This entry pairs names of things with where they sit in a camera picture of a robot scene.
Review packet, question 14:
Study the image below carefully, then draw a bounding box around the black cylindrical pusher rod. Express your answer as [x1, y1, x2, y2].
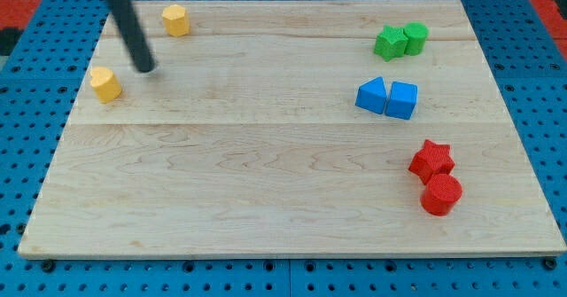
[106, 0, 156, 74]

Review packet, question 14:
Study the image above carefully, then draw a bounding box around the yellow hexagon block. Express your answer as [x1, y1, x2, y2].
[161, 4, 190, 37]

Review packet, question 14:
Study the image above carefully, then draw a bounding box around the yellow heart block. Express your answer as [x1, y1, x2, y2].
[89, 66, 122, 104]

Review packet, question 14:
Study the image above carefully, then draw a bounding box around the light wooden board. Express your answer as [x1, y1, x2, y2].
[19, 0, 566, 260]

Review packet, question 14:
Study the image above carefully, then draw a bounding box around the blue triangle block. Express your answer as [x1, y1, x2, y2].
[355, 77, 387, 114]

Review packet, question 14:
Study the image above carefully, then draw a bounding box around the green star block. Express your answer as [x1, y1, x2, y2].
[373, 25, 408, 61]

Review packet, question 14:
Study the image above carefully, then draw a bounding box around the blue cube block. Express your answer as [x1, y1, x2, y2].
[385, 82, 418, 120]

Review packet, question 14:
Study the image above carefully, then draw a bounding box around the green cylinder block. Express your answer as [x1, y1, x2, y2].
[403, 22, 429, 56]

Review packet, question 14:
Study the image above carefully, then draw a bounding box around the red star block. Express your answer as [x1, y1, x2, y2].
[408, 139, 455, 184]

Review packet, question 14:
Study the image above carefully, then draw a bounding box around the red cylinder block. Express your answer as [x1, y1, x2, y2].
[420, 174, 463, 216]

